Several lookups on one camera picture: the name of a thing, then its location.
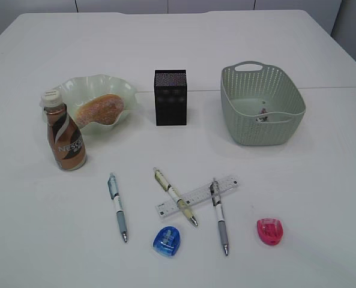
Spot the sugared bread roll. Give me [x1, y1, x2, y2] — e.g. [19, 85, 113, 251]
[75, 94, 124, 128]

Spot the large paper ball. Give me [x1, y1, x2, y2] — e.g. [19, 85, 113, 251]
[256, 108, 268, 122]

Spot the brown coffee bottle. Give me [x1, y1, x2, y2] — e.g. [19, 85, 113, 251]
[41, 90, 86, 171]

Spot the yellow clip pen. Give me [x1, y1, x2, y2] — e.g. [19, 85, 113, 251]
[153, 167, 198, 227]

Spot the black clip pen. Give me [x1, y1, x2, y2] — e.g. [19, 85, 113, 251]
[210, 178, 229, 256]

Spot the black mesh pen holder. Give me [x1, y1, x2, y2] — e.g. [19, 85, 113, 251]
[154, 70, 187, 126]

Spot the blue clip pen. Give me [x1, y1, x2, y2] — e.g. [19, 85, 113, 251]
[107, 173, 128, 243]

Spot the green plastic basket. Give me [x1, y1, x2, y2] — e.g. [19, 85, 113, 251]
[220, 61, 306, 146]

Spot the blue pencil sharpener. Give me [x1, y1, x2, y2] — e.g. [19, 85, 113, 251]
[152, 226, 180, 257]

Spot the green wavy glass plate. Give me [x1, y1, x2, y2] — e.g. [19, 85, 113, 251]
[54, 74, 137, 135]

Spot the pink pencil sharpener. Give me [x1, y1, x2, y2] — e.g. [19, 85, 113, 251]
[256, 218, 283, 246]

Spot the clear plastic ruler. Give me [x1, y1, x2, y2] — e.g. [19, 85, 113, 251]
[155, 175, 240, 218]

